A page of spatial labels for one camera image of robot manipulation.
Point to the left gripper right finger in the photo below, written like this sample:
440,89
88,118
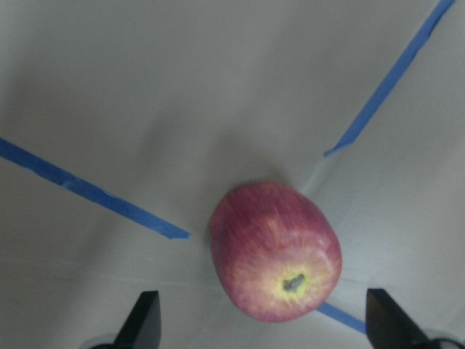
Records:
388,326

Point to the red apple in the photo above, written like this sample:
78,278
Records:
275,253

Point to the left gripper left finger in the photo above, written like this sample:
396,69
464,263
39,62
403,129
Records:
142,328

